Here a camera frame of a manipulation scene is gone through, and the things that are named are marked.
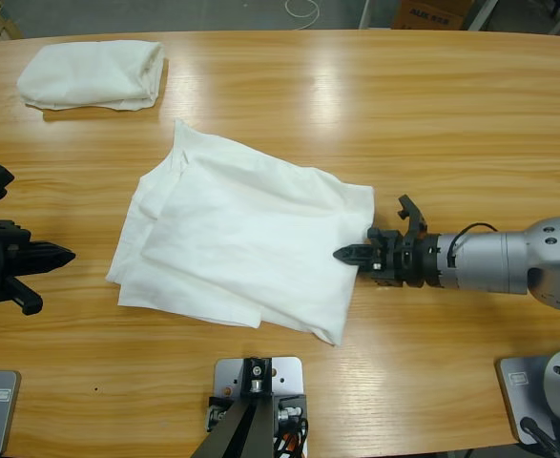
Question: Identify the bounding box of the white t-shirt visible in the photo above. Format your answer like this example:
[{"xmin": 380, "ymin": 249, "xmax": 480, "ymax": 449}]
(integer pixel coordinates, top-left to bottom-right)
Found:
[{"xmin": 105, "ymin": 118, "xmax": 376, "ymax": 347}]

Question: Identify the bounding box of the white cloth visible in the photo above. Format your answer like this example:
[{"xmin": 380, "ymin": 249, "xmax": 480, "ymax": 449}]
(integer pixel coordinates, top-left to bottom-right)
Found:
[{"xmin": 16, "ymin": 40, "xmax": 167, "ymax": 112}]

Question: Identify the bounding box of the cardboard box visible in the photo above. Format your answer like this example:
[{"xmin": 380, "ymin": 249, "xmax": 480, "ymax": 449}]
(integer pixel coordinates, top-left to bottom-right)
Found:
[{"xmin": 392, "ymin": 0, "xmax": 474, "ymax": 31}]

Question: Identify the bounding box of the white camera stand mount block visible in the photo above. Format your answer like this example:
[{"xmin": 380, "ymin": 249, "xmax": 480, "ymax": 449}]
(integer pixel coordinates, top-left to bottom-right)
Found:
[{"xmin": 212, "ymin": 356, "xmax": 308, "ymax": 458}]

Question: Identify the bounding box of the orange cable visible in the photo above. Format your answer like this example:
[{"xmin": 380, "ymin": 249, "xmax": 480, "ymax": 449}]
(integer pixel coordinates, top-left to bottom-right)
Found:
[{"xmin": 279, "ymin": 430, "xmax": 309, "ymax": 458}]

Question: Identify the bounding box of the black camera stand cable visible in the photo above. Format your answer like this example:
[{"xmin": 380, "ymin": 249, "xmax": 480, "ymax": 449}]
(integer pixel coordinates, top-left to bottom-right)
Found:
[{"xmin": 272, "ymin": 417, "xmax": 309, "ymax": 458}]

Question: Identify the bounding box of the white cable loop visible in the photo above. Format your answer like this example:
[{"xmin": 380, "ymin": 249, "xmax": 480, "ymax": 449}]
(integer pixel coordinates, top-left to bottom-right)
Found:
[{"xmin": 283, "ymin": 0, "xmax": 321, "ymax": 23}]

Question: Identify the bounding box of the black base cable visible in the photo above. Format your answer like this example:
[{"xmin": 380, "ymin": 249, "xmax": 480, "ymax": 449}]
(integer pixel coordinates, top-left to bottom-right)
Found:
[{"xmin": 519, "ymin": 416, "xmax": 560, "ymax": 458}]

